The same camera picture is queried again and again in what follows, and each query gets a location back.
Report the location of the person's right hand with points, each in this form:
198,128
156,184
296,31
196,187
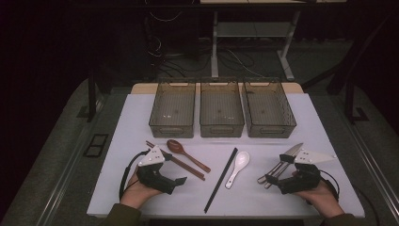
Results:
320,197

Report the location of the black metal stand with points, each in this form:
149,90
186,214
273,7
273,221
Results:
349,103
91,97

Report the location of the brown transparent plastic bin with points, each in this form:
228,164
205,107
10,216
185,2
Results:
173,109
268,108
221,108

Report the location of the black chopstick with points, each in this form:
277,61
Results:
219,180
223,177

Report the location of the brown wooden spoon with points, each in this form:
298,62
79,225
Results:
175,147

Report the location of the person's left hand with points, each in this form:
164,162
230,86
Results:
138,193

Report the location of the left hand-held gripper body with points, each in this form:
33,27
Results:
153,177

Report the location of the brown wooden chopstick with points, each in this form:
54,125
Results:
190,168
188,171

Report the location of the metal table knife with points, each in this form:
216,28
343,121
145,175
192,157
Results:
295,150

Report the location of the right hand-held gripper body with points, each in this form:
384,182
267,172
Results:
299,182

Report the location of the metal fork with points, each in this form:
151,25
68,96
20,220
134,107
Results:
276,175

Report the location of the white ceramic spoon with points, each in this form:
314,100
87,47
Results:
240,161

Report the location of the metal floor rail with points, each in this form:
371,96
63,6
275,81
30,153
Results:
376,169
62,179

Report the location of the white metal desk frame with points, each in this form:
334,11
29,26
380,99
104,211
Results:
251,29

